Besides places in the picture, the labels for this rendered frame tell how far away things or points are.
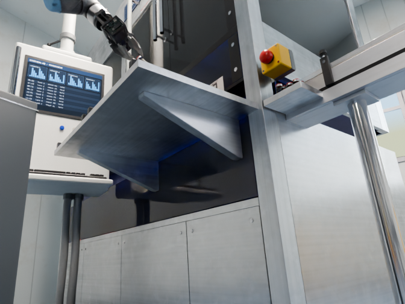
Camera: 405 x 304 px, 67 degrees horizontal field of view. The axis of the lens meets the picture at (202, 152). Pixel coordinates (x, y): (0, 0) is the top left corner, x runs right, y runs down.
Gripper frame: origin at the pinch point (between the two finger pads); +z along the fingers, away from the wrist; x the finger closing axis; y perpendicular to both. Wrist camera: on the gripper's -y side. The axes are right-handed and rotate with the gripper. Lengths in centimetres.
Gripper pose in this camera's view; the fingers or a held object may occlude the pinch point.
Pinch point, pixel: (138, 57)
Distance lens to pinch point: 116.3
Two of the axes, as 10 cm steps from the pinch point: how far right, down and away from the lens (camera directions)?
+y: -0.5, -2.9, -9.6
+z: 6.7, 7.0, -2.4
